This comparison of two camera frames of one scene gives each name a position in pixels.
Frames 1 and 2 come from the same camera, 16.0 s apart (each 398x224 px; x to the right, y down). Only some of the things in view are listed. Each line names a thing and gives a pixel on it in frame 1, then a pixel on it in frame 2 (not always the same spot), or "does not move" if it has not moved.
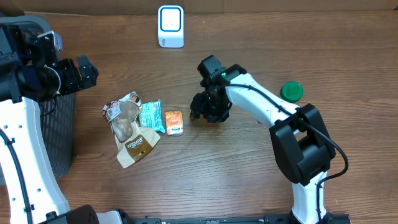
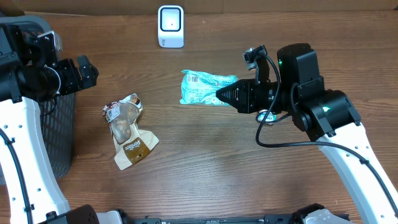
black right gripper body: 213,107 to 254,101
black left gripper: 75,80 does not move
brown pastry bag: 133,142 does not move
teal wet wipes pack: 150,115 to 200,88
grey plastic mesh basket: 56,114 does not move
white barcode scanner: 170,26 does not move
